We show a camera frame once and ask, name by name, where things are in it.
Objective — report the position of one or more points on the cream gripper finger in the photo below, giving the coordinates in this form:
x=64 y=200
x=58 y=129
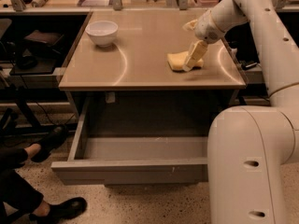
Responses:
x=190 y=25
x=196 y=51

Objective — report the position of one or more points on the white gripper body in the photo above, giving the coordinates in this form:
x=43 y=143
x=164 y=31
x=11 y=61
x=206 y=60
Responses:
x=206 y=29

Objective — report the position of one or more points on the yellow sponge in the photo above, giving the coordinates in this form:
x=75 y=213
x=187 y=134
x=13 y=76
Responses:
x=176 y=60

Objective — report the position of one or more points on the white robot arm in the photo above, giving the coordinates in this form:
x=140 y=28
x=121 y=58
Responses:
x=247 y=144

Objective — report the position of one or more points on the grey cabinet with counter top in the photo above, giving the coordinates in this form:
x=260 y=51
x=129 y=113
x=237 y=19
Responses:
x=138 y=58

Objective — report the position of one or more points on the grey open top drawer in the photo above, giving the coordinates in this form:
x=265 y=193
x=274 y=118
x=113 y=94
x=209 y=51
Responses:
x=136 y=141

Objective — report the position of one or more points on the small black device right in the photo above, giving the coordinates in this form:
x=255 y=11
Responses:
x=248 y=65

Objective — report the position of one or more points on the white ceramic bowl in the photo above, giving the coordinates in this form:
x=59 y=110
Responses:
x=102 y=33

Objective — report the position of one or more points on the dark box on shelf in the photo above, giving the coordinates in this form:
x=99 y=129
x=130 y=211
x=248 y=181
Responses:
x=44 y=44

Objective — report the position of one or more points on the black shoe upper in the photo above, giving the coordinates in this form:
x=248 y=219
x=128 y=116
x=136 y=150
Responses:
x=51 y=141

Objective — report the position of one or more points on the black shoe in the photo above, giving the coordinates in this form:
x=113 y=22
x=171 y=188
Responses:
x=67 y=210
x=51 y=141

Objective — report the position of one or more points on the black shoe lower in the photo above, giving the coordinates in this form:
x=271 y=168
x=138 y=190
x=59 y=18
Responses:
x=67 y=210

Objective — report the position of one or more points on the black trouser leg upper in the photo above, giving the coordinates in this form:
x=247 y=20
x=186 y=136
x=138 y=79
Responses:
x=12 y=158

